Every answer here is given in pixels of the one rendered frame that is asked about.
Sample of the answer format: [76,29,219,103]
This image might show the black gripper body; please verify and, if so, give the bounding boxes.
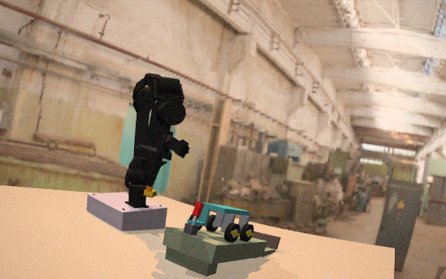
[135,123,172,161]

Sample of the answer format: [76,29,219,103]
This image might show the red-headed pin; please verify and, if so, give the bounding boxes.
[192,202,204,222]

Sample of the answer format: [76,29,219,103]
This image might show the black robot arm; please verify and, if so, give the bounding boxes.
[125,73,189,208]

